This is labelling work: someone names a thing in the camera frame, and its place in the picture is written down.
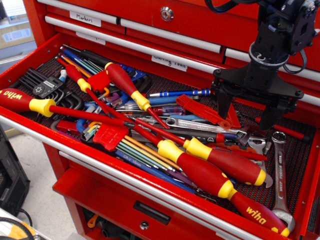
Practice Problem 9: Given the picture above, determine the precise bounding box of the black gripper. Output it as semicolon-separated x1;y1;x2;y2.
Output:
212;61;304;130

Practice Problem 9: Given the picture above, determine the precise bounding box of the small red yellow screwdriver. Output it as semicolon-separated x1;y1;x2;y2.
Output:
65;64;112;118

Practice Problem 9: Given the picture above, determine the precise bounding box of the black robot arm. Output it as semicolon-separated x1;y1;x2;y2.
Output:
212;0;320;130

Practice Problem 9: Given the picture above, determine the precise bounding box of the slim red black screwdriver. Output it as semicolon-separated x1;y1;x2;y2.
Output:
254;116;311;144

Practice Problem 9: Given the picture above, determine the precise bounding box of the silver adjustable wrench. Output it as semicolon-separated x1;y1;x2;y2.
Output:
165;117;267;155

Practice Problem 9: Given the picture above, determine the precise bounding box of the orange red bit holder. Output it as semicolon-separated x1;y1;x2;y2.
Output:
175;94;233;130

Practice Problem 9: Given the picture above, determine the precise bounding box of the black red wiha screwdriver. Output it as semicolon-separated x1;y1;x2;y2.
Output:
139;126;226;144

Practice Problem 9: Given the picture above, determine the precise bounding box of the blue aluminium precision screwdriver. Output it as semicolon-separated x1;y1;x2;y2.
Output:
149;88;211;98

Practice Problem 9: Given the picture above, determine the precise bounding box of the silver combination wrench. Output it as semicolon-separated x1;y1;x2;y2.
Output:
271;131;296;233

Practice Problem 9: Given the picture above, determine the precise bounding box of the red yellow screwdriver right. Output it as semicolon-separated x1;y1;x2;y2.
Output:
134;118;267;186

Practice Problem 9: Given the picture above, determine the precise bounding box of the white cutting tools label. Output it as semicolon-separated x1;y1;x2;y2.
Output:
151;55;188;72

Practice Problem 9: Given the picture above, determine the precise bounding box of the open red tool drawer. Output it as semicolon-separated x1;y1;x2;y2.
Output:
0;33;320;240

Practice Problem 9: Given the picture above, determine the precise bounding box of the red tool chest cabinet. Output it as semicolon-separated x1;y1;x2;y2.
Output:
22;0;320;240

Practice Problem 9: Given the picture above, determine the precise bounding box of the large wiha screwdriver front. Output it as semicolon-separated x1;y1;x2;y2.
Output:
108;108;291;237

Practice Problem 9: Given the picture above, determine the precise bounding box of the large wiha screwdriver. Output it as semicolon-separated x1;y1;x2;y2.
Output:
108;108;291;237
0;88;135;128

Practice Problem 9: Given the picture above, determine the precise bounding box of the chrome cabinet lock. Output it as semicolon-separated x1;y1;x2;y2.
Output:
160;6;174;22

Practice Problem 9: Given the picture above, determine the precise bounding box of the red yellow screwdriver upper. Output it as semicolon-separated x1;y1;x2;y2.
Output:
104;62;169;129

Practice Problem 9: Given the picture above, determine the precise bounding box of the rainbow hex key set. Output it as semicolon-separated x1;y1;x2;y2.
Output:
76;119;181;173

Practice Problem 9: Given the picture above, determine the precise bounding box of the red hex key holder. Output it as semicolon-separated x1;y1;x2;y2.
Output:
87;70;111;94

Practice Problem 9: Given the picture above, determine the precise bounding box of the white markers label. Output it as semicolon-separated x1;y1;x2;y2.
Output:
69;11;102;27

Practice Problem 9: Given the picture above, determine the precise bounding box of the black torx key set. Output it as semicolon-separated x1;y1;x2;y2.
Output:
18;68;84;110

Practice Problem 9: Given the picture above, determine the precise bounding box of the large wiha screwdriver left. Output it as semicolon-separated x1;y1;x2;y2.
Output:
0;88;135;128

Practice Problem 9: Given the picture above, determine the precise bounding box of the black box on floor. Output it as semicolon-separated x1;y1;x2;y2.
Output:
0;129;30;216

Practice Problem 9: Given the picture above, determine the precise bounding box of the red bit rail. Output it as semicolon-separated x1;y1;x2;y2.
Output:
226;103;242;129

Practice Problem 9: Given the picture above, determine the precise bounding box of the clear handle screwdriver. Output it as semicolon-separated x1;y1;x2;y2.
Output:
116;105;186;116

